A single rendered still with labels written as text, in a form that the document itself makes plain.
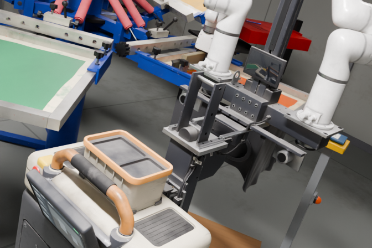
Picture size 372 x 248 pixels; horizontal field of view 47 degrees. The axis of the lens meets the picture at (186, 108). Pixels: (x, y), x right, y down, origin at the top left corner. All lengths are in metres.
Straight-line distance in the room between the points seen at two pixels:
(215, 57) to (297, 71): 3.62
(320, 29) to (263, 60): 3.61
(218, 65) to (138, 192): 0.71
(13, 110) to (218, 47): 0.75
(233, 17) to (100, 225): 0.88
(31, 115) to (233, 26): 0.76
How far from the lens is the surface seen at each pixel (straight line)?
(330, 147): 1.91
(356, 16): 1.44
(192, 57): 2.13
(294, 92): 2.36
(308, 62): 5.13
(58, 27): 2.11
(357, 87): 4.93
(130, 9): 2.54
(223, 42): 1.60
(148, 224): 1.10
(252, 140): 1.97
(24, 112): 1.35
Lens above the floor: 1.58
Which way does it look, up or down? 21 degrees down
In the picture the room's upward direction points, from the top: 16 degrees clockwise
